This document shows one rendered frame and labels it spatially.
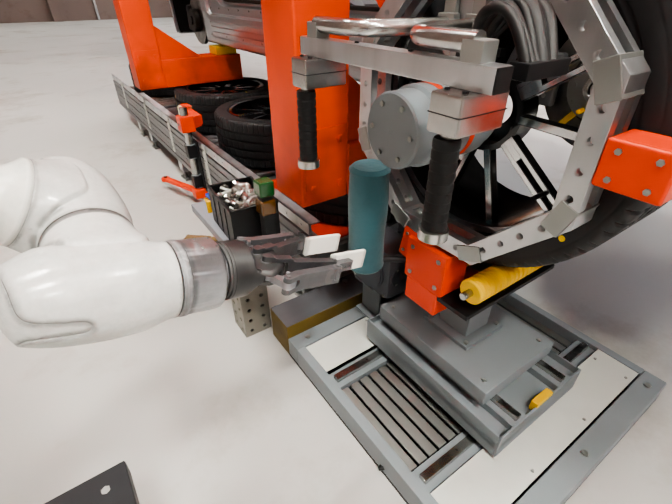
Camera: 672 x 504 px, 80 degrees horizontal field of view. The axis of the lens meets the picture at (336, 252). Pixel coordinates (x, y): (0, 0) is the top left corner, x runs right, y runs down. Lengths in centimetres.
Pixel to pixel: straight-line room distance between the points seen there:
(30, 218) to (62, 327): 14
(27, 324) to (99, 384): 110
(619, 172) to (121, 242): 62
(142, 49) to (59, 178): 239
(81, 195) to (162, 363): 104
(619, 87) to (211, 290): 56
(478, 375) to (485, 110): 75
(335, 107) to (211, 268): 74
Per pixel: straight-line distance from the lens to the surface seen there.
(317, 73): 77
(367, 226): 88
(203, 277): 47
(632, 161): 66
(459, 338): 119
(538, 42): 59
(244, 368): 141
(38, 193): 53
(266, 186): 100
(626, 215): 78
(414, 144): 67
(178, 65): 296
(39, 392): 161
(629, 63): 67
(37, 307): 43
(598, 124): 67
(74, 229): 49
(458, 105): 51
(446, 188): 55
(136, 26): 289
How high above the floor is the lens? 105
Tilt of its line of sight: 33 degrees down
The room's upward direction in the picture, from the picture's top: straight up
